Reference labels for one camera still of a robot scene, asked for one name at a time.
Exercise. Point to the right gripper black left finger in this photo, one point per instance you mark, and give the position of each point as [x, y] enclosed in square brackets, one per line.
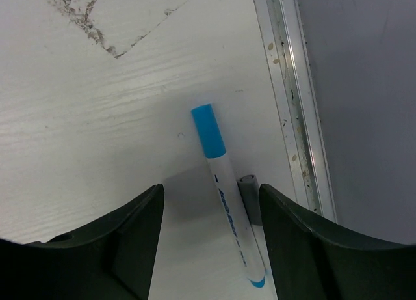
[111, 257]

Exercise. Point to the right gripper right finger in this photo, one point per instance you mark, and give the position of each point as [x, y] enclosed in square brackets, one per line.
[312, 257]

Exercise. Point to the white pen blue cap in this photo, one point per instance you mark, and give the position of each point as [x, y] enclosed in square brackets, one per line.
[226, 186]

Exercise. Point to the aluminium side rail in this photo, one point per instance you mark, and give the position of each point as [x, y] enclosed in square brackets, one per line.
[288, 65]

